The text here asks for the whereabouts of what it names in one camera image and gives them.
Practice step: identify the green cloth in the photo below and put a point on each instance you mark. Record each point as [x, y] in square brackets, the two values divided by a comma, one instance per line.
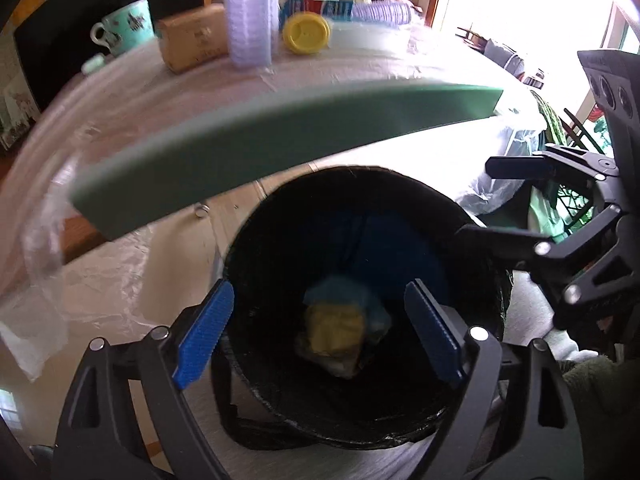
[545, 215]

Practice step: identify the clear plastic bottle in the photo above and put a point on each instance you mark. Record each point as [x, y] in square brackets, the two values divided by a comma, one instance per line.
[382, 11]

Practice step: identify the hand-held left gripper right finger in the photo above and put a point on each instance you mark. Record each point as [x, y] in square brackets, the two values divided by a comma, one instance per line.
[434, 335]

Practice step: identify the yellow crumpled trash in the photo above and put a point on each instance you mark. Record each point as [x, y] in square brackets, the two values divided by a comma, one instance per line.
[350, 292]

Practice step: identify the green-edged table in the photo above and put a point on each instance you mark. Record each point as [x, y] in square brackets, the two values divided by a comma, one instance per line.
[250, 140]

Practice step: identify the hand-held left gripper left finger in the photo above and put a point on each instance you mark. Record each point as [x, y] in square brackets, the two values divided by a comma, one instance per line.
[205, 330]

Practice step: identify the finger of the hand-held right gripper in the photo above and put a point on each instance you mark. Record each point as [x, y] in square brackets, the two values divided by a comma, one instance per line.
[495, 245]
[515, 167]

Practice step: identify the table with plastic cover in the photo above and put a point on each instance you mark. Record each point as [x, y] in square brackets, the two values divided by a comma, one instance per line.
[150, 95]

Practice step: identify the teal patterned mug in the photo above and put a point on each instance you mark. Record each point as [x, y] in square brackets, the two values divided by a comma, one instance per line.
[127, 25]

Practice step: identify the tan cardboard box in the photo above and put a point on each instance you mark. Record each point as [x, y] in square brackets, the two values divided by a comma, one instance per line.
[195, 37]

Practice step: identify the dark wooden chair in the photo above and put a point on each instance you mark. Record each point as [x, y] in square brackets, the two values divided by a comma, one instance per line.
[470, 35]

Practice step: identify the yellow crumpled wrapper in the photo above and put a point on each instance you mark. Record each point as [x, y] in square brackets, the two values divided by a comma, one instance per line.
[332, 327]

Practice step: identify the black trash bin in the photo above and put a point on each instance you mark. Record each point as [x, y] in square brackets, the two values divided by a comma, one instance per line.
[280, 240]

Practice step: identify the small mint green object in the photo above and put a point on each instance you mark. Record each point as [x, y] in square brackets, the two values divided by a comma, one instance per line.
[93, 64]

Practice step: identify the yellow round lid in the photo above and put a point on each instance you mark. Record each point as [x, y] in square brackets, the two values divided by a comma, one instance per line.
[304, 34]

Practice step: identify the grey cloth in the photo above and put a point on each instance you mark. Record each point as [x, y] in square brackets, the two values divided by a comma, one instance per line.
[505, 57]

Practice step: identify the stack of clear plastic cups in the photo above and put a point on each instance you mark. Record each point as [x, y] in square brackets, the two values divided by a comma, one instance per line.
[248, 22]

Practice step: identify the person's right forearm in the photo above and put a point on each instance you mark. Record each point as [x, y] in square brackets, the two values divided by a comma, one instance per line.
[605, 410]

